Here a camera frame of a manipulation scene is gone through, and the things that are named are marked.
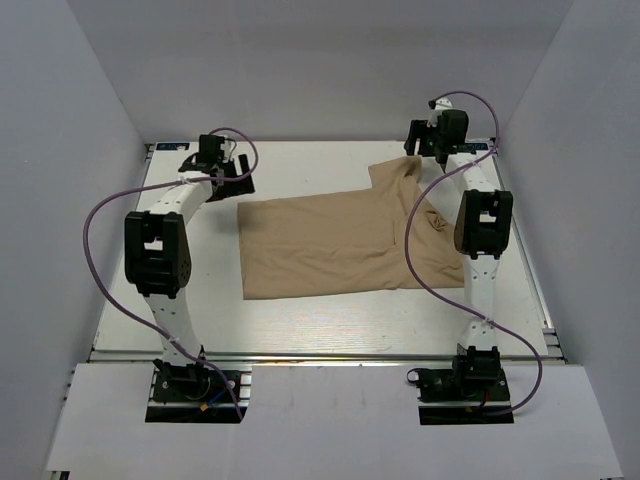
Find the beige t shirt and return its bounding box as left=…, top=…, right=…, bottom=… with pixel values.
left=237, top=156, right=464, bottom=300

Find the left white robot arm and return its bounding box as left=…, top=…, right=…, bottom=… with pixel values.
left=124, top=128, right=255, bottom=399

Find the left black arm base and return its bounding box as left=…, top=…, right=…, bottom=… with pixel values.
left=145, top=359, right=250, bottom=424

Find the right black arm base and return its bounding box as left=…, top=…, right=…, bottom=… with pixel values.
left=406, top=346, right=514, bottom=426

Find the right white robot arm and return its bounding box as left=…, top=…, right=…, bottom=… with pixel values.
left=404, top=98, right=513, bottom=355

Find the right blue label sticker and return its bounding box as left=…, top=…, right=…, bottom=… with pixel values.
left=457, top=142, right=489, bottom=152

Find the blue label sticker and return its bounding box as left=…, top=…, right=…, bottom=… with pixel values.
left=155, top=142, right=190, bottom=151
left=457, top=142, right=489, bottom=152

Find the left blue label sticker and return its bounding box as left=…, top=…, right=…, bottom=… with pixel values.
left=155, top=142, right=190, bottom=151

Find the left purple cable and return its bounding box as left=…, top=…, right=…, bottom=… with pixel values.
left=82, top=128, right=259, bottom=421

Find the purple cable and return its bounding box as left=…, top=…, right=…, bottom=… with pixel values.
left=82, top=128, right=259, bottom=421
left=403, top=90, right=545, bottom=415

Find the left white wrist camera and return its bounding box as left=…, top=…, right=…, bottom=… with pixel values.
left=222, top=138, right=238, bottom=162

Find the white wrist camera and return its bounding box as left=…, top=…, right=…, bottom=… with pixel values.
left=428, top=97, right=454, bottom=116
left=222, top=138, right=238, bottom=162

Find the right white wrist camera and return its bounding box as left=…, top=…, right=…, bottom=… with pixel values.
left=428, top=97, right=454, bottom=116

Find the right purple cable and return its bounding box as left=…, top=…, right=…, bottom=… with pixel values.
left=403, top=90, right=545, bottom=415

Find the aluminium front rail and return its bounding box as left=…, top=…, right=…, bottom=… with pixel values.
left=87, top=344, right=566, bottom=369

